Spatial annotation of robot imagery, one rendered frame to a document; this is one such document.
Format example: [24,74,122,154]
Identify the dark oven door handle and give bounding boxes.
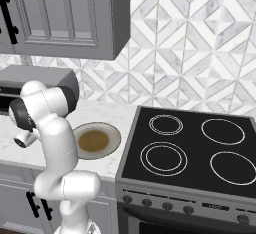
[124,205,256,234]

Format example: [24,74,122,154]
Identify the black hob stove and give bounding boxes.
[115,105,256,234]

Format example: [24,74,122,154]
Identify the grey wall cupboard door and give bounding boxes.
[0,0,115,61]

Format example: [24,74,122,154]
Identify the dark stove knob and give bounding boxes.
[161,201,174,212]
[182,204,195,215]
[141,197,153,208]
[122,194,134,204]
[236,213,251,226]

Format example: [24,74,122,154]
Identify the grey drawer front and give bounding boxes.
[0,162,36,184]

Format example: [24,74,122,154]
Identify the grey oven door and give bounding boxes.
[116,202,256,234]

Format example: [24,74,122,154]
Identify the black base cupboard handle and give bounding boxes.
[25,191,41,220]
[40,198,54,222]

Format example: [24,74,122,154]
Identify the black wall cupboard handle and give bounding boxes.
[0,0,20,45]

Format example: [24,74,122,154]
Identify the grey wall cupboard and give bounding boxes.
[0,0,131,61]

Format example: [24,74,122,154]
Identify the grey toaster oven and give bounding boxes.
[0,64,81,116]

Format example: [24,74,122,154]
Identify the grey plate with brown centre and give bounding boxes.
[72,121,122,161]

